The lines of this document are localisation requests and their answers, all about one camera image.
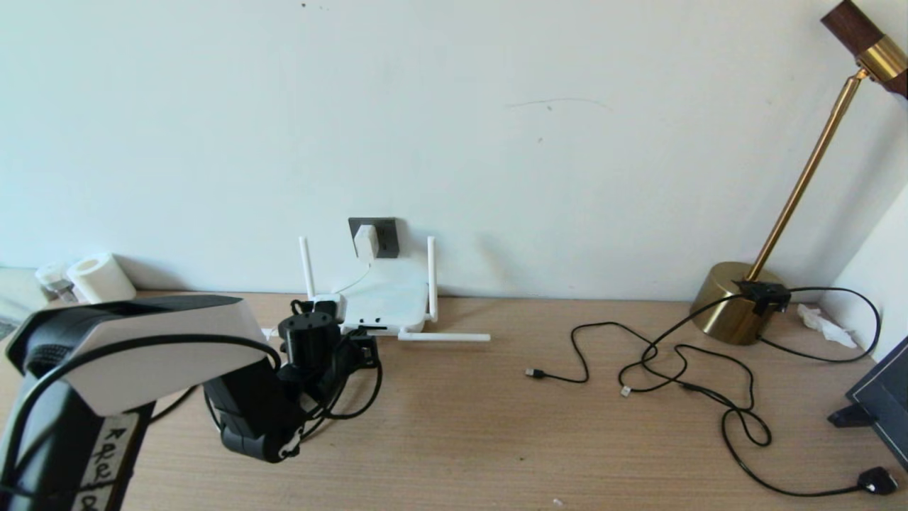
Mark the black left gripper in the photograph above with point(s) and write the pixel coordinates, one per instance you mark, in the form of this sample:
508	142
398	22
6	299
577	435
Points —
330	383

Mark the white router with four antennas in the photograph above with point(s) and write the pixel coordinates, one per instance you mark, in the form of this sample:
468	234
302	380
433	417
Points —
390	301

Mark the white power adapter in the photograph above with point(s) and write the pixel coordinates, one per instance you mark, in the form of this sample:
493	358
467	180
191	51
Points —
367	242

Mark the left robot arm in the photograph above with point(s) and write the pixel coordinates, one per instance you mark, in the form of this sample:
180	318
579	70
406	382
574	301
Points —
142	348

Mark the white paper roll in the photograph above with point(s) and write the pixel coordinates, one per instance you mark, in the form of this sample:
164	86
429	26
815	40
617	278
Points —
103	279

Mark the brass desk lamp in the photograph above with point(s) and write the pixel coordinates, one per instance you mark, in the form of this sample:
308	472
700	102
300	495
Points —
731	312

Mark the black clip on lamp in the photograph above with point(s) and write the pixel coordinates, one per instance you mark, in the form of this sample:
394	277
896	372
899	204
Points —
765	294

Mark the crumpled white tissue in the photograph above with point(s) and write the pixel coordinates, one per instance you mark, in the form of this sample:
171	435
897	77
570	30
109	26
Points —
823	326

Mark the black plastic stand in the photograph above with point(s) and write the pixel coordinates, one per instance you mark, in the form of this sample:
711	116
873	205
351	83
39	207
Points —
848	419

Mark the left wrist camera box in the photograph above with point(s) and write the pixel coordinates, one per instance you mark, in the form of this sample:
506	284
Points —
328	305

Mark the grey wall socket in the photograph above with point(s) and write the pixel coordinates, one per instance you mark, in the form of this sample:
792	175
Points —
389	237

